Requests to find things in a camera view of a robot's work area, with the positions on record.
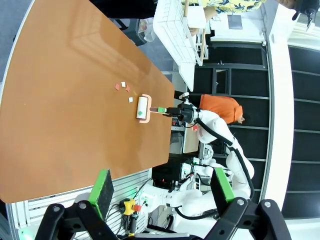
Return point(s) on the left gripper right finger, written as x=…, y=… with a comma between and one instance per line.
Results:
x=222, y=190

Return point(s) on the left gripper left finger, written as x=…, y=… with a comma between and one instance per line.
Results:
x=100, y=192

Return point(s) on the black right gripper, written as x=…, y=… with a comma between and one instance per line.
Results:
x=185, y=113

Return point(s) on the pink lint roller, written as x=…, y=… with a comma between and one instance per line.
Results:
x=142, y=107

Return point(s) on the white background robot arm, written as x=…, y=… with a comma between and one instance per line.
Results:
x=207, y=153

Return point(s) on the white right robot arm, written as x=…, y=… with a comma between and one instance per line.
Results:
x=217, y=125

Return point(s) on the person's right hand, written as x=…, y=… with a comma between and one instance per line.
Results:
x=210, y=15

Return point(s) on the green paper scrap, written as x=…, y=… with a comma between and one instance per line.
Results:
x=141, y=113

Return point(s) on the yellow emergency stop button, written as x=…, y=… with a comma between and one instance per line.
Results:
x=128, y=206

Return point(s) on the beige wooden board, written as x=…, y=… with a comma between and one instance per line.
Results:
x=191, y=140

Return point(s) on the red paper scrap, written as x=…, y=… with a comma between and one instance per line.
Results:
x=117, y=87
x=128, y=88

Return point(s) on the person in orange shirt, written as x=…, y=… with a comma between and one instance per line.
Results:
x=217, y=107

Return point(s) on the black controller box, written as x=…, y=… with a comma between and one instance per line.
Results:
x=162, y=177

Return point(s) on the white slatted panel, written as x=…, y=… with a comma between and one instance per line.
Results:
x=37, y=202

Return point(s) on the black bin with clear bag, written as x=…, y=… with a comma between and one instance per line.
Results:
x=146, y=31

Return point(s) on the person in yellow pineapple shirt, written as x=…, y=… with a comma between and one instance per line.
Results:
x=225, y=5

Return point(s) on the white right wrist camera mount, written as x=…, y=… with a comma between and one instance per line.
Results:
x=184, y=95

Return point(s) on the black yellow handheld switch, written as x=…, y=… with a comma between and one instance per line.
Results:
x=133, y=225

